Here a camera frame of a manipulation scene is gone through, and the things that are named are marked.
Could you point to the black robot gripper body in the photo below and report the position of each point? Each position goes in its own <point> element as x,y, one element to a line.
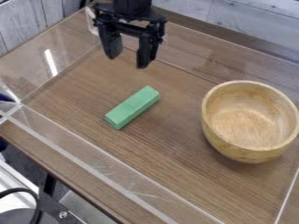
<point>141,18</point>

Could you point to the black table leg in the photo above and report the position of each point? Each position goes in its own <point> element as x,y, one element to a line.
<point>50,184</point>

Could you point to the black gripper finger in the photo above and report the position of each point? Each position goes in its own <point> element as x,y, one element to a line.
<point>146,53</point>
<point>111,39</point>

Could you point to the clear acrylic front barrier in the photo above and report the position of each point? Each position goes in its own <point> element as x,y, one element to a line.
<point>107,182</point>

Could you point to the grey metal base plate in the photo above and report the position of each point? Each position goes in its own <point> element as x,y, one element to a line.
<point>54,211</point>

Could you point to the green rectangular block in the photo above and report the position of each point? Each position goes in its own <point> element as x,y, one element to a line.
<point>133,107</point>

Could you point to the clear acrylic corner bracket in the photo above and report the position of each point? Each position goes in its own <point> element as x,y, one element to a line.
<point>101,11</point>

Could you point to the brown wooden bowl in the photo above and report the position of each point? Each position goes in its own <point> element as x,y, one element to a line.
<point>250,121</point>

